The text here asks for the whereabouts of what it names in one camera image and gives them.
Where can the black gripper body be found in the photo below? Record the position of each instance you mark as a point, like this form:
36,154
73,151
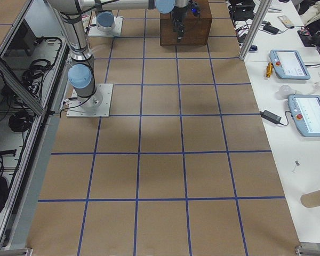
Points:
179,14

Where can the dark wooden drawer cabinet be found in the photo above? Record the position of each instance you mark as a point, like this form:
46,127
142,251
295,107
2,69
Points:
197,29

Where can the small blue clip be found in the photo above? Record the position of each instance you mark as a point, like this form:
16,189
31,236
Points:
253,48

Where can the black laptop charger brick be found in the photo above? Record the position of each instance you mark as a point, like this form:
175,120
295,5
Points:
270,29

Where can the gold cylindrical tool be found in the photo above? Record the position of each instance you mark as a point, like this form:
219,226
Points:
269,70

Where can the upper teach pendant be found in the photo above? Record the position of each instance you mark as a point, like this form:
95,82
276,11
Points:
288,64

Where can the teach pendant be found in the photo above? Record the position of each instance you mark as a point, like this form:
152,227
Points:
288,64
305,110

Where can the white light bulb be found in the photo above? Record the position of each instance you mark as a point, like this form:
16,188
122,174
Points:
284,92

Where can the black power brick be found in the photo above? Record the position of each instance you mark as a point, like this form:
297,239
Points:
270,116

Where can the lower teach pendant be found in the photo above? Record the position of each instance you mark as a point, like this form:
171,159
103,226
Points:
305,110

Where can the small metal screw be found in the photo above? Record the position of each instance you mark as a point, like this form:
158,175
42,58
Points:
296,164

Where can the cardboard tube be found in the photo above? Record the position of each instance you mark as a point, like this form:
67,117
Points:
311,200

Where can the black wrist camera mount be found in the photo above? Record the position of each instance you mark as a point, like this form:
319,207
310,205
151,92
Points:
195,8

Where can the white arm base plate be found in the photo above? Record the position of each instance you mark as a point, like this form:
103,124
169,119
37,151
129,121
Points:
100,31
98,105

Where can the aluminium frame post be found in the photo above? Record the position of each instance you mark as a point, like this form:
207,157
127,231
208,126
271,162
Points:
254,27

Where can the aluminium side rail frame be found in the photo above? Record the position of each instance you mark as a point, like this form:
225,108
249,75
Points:
33,53

